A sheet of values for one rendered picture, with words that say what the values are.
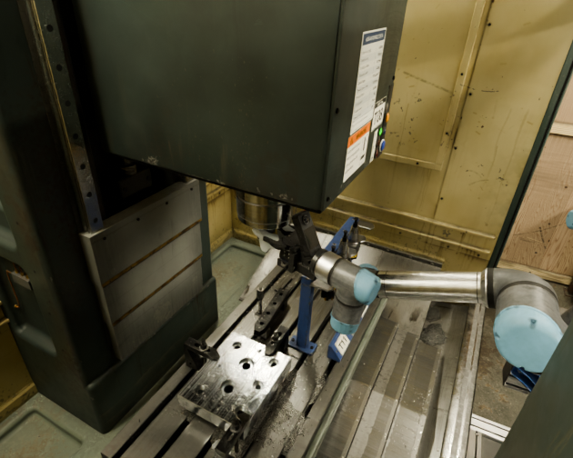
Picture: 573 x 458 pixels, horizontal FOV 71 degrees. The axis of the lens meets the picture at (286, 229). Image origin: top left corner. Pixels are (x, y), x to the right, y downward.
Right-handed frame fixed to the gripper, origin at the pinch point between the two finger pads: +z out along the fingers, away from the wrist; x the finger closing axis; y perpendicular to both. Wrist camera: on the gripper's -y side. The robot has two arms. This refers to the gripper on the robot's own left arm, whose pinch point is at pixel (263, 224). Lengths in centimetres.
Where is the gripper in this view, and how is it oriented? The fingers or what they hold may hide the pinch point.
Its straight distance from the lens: 109.8
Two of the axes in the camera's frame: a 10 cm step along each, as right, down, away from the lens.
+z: -7.7, -4.0, 5.0
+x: 6.3, -3.7, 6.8
